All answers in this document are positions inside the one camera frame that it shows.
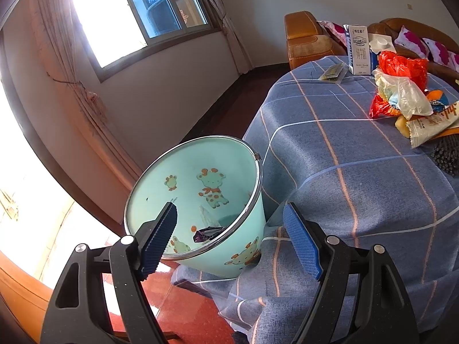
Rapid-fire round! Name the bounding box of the tall white milk carton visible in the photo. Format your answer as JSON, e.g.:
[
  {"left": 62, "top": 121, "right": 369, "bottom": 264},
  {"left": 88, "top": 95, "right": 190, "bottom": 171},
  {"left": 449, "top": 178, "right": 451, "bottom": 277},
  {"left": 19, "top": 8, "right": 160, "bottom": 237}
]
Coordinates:
[{"left": 343, "top": 24, "right": 371, "bottom": 76}]

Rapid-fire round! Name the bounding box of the brown wooden door frame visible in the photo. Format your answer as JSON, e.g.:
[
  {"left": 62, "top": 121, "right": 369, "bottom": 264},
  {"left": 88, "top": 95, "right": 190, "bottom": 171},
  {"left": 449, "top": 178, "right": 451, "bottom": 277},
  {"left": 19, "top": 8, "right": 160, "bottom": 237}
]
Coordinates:
[{"left": 0, "top": 30, "right": 124, "bottom": 232}]

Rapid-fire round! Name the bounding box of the blue checked tablecloth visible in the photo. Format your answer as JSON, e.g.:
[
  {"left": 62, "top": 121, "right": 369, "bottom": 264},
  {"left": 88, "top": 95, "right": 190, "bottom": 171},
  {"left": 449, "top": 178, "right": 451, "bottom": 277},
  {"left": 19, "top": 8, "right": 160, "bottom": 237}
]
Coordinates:
[{"left": 170, "top": 55, "right": 459, "bottom": 344}]

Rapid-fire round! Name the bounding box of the pink floral cushion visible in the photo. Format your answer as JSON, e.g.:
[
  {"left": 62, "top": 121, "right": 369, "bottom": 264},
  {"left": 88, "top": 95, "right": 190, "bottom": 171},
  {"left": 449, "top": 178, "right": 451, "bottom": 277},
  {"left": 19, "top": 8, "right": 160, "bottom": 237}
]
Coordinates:
[
  {"left": 421, "top": 38, "right": 459, "bottom": 72},
  {"left": 317, "top": 20, "right": 348, "bottom": 47},
  {"left": 394, "top": 25, "right": 431, "bottom": 58}
]

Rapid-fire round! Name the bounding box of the long pink curtain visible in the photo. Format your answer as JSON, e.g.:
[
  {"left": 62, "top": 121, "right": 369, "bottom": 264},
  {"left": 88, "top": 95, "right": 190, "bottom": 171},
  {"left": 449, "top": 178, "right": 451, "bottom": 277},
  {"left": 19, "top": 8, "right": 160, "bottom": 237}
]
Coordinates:
[{"left": 29, "top": 0, "right": 144, "bottom": 183}]

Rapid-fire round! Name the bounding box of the black ribbed sponge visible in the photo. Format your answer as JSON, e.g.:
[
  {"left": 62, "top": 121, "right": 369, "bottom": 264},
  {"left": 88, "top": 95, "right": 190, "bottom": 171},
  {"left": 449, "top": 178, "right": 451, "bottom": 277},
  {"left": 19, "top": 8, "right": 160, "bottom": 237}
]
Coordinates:
[{"left": 429, "top": 134, "right": 459, "bottom": 178}]

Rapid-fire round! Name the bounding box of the flat yellow-black packet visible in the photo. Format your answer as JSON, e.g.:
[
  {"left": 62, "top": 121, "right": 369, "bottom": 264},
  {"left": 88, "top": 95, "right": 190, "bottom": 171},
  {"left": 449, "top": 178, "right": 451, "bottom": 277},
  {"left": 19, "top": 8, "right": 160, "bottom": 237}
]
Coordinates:
[{"left": 318, "top": 62, "right": 348, "bottom": 83}]

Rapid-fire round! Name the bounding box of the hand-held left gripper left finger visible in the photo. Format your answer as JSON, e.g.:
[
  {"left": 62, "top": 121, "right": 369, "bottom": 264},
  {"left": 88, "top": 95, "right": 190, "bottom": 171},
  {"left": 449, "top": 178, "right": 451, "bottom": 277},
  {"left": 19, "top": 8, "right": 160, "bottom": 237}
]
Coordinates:
[{"left": 39, "top": 202, "right": 180, "bottom": 344}]

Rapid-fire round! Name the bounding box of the beige snack wrapper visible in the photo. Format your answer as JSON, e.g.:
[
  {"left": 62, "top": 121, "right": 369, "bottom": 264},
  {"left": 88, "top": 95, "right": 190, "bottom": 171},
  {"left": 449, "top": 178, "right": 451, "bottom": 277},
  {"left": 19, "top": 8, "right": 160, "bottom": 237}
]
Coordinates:
[{"left": 406, "top": 100, "right": 459, "bottom": 149}]

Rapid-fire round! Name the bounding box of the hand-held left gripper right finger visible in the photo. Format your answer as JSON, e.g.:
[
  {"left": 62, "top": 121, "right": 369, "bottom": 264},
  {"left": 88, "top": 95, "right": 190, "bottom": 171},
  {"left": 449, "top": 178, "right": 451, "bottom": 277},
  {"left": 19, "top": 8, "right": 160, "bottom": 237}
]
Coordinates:
[{"left": 283, "top": 202, "right": 420, "bottom": 344}]

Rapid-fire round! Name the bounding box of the dark crumpled wrapper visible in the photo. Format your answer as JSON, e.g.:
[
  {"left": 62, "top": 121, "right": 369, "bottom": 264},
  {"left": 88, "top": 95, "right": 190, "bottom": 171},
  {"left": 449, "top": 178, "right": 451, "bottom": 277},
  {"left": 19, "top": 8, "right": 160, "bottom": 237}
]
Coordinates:
[{"left": 192, "top": 226, "right": 225, "bottom": 243}]

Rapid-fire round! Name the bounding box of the blue carton with white cap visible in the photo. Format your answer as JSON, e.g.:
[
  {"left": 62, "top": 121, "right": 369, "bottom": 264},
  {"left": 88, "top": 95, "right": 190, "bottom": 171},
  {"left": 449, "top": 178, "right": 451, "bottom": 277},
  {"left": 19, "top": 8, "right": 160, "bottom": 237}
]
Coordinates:
[{"left": 367, "top": 33, "right": 397, "bottom": 74}]

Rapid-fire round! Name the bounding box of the light green giraffe-print trash bin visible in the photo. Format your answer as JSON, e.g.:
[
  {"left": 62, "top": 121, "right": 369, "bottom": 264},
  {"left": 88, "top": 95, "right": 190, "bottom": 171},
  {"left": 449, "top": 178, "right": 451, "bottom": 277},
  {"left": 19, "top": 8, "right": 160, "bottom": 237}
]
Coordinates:
[{"left": 124, "top": 135, "right": 267, "bottom": 279}]

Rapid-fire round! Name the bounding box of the orange leather armchair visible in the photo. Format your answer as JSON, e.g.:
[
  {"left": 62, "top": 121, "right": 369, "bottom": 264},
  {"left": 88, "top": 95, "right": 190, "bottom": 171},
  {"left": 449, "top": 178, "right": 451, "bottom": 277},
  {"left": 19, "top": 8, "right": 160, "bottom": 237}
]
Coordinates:
[{"left": 284, "top": 11, "right": 347, "bottom": 71}]

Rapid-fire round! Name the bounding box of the clear plastic bag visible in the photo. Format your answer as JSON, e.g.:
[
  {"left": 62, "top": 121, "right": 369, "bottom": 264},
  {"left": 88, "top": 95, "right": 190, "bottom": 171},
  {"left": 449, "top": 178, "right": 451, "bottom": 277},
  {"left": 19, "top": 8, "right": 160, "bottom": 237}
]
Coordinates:
[{"left": 373, "top": 68, "right": 434, "bottom": 120}]

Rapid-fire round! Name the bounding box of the narrow pink curtain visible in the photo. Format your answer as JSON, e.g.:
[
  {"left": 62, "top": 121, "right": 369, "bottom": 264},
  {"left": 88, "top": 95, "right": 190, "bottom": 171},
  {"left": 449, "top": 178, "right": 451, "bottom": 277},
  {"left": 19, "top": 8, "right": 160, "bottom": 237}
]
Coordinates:
[{"left": 210, "top": 0, "right": 255, "bottom": 76}]

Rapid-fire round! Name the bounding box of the red foil snack wrapper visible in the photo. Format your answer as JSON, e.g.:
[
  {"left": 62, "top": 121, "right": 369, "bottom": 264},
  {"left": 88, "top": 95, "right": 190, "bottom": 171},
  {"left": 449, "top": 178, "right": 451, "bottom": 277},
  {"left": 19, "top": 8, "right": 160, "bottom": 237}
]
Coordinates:
[{"left": 369, "top": 51, "right": 429, "bottom": 119}]

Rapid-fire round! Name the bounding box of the sliding glass window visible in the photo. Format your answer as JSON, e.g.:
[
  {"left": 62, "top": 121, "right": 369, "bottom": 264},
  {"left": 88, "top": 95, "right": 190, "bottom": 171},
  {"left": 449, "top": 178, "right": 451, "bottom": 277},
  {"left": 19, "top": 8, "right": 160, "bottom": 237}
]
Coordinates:
[{"left": 68, "top": 0, "right": 223, "bottom": 83}]

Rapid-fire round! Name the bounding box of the blue and orange wrapper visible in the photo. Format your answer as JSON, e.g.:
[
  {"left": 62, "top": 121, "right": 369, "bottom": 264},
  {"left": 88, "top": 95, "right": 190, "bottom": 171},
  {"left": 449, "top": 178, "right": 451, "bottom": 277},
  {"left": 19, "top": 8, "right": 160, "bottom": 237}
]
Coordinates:
[{"left": 425, "top": 89, "right": 452, "bottom": 113}]

